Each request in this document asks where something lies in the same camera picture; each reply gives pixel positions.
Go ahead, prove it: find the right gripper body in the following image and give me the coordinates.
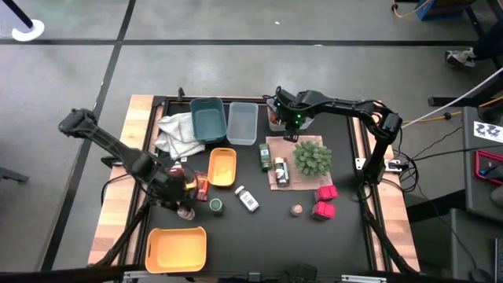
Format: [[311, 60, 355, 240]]
[[274, 86, 315, 133]]

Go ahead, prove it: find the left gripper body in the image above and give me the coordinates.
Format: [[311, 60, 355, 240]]
[[153, 167, 198, 211]]

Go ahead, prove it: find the green-lidded spice jar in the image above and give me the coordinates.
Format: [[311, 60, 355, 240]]
[[208, 197, 225, 216]]

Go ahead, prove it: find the brown-capped spice jar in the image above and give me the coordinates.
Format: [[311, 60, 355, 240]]
[[273, 156, 291, 188]]

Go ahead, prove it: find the pink cube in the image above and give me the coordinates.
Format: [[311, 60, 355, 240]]
[[311, 201, 337, 222]]

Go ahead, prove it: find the orange taco seasoning packet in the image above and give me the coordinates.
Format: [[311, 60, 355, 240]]
[[195, 171, 210, 202]]

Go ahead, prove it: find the clear plastic bin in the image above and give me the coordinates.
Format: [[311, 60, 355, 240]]
[[266, 97, 315, 132]]

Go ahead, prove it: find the green potted plant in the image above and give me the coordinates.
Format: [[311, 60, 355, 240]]
[[293, 140, 333, 178]]

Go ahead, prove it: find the green-labelled spice bottle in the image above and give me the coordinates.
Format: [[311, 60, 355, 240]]
[[258, 143, 273, 171]]

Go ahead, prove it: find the large yellow plastic bin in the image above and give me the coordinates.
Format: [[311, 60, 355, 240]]
[[145, 226, 207, 274]]

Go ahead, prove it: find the small yellow plastic bin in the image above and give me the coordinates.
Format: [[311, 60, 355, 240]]
[[207, 147, 238, 187]]

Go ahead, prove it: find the frosted translucent plastic bin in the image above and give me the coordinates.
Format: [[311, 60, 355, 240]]
[[226, 101, 259, 146]]

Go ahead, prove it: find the white-capped spice jar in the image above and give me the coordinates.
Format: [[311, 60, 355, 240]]
[[233, 185, 260, 213]]

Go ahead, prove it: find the white waffle cloth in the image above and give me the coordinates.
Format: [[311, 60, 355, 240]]
[[153, 112, 206, 160]]

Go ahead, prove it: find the teal plastic bin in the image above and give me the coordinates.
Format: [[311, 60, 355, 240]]
[[189, 97, 228, 143]]

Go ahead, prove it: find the dark floor stand foot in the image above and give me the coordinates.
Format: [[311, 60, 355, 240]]
[[0, 167, 31, 184]]

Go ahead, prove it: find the blue box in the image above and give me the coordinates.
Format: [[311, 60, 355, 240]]
[[414, 0, 465, 22]]

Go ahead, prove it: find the person's shoe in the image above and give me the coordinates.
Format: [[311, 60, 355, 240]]
[[445, 46, 478, 68]]

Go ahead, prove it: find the black side desk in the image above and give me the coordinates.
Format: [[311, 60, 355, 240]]
[[461, 105, 503, 223]]

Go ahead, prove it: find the white marker sheet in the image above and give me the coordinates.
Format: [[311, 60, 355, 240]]
[[473, 120, 503, 143]]

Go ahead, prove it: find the red-framed device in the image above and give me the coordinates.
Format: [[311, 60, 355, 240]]
[[474, 149, 503, 182]]

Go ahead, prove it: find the person's leg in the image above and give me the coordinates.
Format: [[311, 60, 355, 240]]
[[472, 21, 503, 61]]

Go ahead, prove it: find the white stand base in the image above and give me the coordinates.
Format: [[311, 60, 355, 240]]
[[11, 19, 46, 42]]

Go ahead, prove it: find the black stand pole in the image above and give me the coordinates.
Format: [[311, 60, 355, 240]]
[[2, 0, 35, 31]]

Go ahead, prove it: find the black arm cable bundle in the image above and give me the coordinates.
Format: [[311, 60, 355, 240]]
[[94, 198, 153, 269], [355, 184, 420, 276]]

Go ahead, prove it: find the black table frame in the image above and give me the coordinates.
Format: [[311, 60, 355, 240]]
[[129, 93, 394, 278]]

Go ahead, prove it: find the yellow floor cable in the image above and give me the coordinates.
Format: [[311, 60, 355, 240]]
[[402, 111, 463, 125]]

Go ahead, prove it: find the yellow looped cable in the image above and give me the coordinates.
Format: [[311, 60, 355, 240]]
[[391, 0, 433, 20]]

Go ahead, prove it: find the silver bracket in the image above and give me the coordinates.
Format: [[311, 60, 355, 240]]
[[340, 274, 388, 283]]

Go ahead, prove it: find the thin black cable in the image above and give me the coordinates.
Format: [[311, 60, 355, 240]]
[[408, 125, 503, 163]]

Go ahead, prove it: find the white cable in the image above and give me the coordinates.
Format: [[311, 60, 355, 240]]
[[400, 67, 503, 130]]

